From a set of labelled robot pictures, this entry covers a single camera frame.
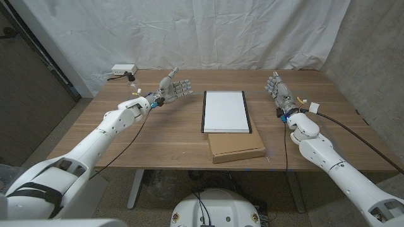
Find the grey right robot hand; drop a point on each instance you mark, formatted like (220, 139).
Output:
(281, 93)

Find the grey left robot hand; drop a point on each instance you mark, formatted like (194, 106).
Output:
(168, 91)

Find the small black-framed whiteboard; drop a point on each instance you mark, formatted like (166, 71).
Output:
(225, 112)

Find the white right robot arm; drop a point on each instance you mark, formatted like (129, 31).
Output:
(331, 164)

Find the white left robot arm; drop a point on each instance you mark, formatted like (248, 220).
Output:
(94, 142)

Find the flat cardboard packing box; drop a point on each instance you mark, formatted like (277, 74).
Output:
(235, 145)

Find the clear plastic stand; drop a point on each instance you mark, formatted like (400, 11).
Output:
(134, 85)

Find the white power strip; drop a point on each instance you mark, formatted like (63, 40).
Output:
(123, 69)

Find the white backdrop cloth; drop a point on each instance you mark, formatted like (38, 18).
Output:
(189, 31)

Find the grey table leg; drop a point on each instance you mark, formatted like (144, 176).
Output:
(296, 192)
(135, 189)

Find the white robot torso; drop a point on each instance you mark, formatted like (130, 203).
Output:
(214, 208)

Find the dark perforated wall panel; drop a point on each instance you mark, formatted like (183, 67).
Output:
(28, 104)

